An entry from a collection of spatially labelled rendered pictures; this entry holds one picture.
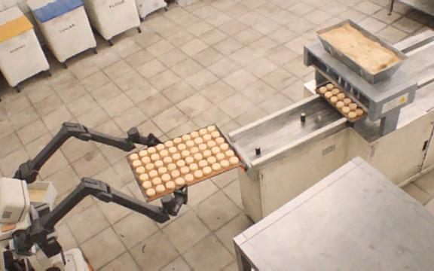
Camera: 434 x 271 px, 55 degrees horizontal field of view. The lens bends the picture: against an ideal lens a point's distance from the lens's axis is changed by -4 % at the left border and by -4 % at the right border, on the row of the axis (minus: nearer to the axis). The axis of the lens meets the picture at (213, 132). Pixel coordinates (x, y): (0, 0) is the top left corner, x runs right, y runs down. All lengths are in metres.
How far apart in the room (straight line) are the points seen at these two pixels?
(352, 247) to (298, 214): 0.17
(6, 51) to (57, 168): 1.62
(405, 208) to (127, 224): 2.67
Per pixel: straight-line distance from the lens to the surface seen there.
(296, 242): 1.21
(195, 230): 3.44
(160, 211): 2.33
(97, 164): 4.16
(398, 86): 2.73
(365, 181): 1.35
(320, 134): 2.78
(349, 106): 2.93
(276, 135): 2.83
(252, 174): 2.71
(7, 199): 2.33
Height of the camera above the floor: 2.86
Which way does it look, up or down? 44 degrees down
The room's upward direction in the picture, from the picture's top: 10 degrees counter-clockwise
